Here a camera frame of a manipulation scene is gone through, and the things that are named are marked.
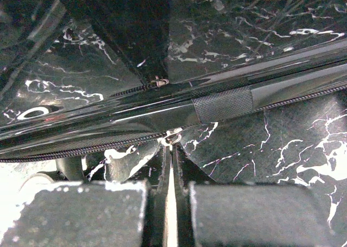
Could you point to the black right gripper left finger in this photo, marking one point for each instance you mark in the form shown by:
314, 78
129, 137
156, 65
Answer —
117, 198

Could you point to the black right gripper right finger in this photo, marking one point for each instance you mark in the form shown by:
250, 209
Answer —
245, 213

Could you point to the metal zipper pull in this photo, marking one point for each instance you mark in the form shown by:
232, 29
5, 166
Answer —
171, 137

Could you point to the space astronaut hard-shell suitcase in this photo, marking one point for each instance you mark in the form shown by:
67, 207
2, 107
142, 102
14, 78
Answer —
79, 77

